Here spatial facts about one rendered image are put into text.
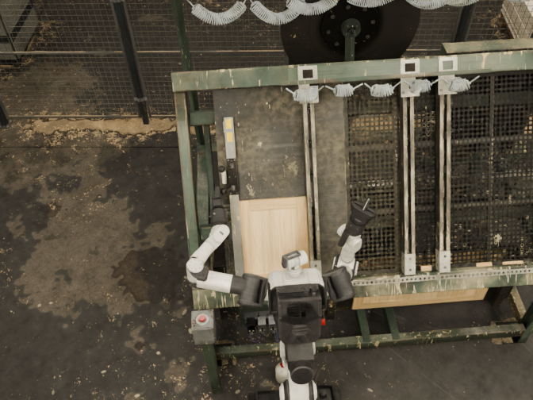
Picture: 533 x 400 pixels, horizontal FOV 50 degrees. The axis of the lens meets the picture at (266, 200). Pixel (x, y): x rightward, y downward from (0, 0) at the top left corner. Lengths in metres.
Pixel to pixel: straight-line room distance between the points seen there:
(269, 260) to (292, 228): 0.23
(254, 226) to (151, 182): 2.09
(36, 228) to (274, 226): 2.46
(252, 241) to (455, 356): 1.74
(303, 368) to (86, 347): 1.94
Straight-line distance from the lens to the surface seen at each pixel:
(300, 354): 2.87
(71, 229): 4.96
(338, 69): 3.05
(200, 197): 3.86
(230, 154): 3.09
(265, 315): 3.36
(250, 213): 3.17
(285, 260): 2.68
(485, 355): 4.29
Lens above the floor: 3.65
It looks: 49 degrees down
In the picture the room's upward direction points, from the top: 2 degrees counter-clockwise
